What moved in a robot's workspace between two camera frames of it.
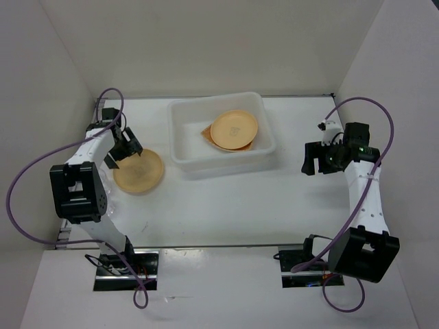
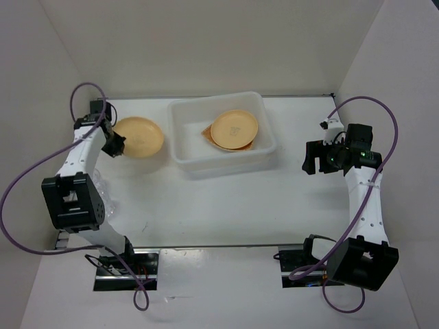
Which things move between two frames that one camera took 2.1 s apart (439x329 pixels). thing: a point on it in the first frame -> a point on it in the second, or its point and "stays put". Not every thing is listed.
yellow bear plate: (234, 129) stays put
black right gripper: (313, 150) stays put
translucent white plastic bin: (195, 157) stays put
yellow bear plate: (139, 175) -> (144, 138)
